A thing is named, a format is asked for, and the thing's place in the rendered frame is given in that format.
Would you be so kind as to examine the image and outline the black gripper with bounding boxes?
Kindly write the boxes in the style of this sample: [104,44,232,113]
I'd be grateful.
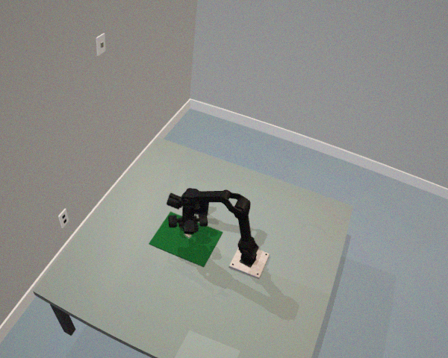
[169,213,208,229]

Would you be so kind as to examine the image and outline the green circuit board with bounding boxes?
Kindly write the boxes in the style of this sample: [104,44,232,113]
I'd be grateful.
[149,212,223,267]

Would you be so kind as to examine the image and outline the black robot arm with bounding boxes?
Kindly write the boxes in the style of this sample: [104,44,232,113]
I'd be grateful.
[167,188,258,267]

